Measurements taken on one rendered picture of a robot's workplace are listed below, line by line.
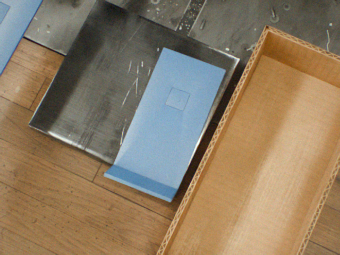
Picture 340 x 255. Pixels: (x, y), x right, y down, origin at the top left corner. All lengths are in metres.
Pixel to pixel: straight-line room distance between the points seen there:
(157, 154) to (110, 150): 0.05
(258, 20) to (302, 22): 0.05
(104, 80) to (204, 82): 0.10
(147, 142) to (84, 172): 0.08
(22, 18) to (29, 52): 0.09
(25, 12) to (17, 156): 0.16
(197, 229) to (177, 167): 0.07
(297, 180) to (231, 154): 0.07
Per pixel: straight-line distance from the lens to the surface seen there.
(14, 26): 0.68
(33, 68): 0.77
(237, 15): 0.77
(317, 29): 0.78
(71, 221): 0.72
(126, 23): 0.75
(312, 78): 0.75
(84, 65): 0.73
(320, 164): 0.72
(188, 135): 0.70
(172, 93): 0.71
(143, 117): 0.71
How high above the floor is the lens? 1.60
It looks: 75 degrees down
